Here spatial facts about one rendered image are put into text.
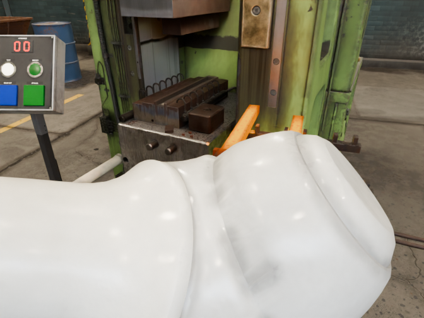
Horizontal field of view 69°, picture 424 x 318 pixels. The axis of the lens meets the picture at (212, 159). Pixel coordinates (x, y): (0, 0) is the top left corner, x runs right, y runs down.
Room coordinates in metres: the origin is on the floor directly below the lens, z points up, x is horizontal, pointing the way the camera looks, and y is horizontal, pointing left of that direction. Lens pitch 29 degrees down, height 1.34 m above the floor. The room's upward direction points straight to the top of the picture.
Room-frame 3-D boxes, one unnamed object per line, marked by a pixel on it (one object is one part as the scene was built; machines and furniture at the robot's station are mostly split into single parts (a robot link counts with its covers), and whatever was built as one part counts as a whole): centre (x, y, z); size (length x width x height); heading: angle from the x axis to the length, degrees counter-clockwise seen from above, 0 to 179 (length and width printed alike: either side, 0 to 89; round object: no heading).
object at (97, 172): (1.13, 0.55, 0.62); 0.44 x 0.05 x 0.05; 153
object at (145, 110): (1.24, 0.11, 0.96); 0.42 x 0.20 x 0.09; 153
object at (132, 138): (1.23, 0.06, 0.69); 0.56 x 0.38 x 0.45; 153
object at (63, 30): (5.34, 2.54, 0.44); 0.59 x 0.59 x 0.88
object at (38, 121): (1.23, 0.74, 0.54); 0.04 x 0.04 x 1.08; 63
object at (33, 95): (1.10, 0.65, 1.01); 0.07 x 0.05 x 0.07; 88
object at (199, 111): (1.03, 0.02, 0.95); 0.12 x 0.08 x 0.06; 153
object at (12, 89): (1.10, 0.75, 1.01); 0.07 x 0.05 x 0.07; 88
